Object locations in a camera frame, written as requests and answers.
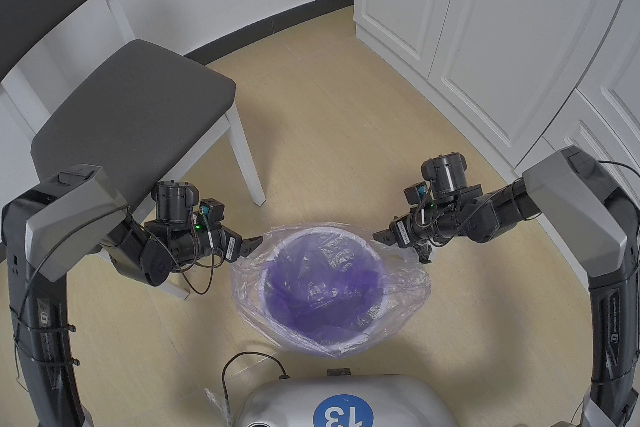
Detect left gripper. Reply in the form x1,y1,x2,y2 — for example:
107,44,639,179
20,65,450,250
172,229,266,268

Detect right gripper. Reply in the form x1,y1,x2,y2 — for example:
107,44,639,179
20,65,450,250
372,210,454,250

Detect purple plastic bag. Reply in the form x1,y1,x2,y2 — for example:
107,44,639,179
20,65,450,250
229,217,432,358

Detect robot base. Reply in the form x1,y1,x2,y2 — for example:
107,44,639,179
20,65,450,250
239,367,458,427

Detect white trash bin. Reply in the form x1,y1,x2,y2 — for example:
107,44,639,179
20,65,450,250
261,226,390,357

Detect clear plastic scrap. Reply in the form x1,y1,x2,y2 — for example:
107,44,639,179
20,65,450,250
204,386,235,426

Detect white chair grey cushions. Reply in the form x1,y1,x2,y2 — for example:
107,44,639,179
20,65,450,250
0,0,267,301

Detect white wardrobe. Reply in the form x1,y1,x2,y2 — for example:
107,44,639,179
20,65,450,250
352,0,640,236

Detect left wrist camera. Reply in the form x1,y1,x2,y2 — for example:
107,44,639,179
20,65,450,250
198,198,227,232

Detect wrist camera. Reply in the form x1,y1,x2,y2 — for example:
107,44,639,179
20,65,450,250
198,198,227,232
404,181,432,206

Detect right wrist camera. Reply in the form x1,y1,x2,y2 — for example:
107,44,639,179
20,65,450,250
404,181,432,206

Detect black cable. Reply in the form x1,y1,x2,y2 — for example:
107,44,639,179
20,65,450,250
221,351,292,416

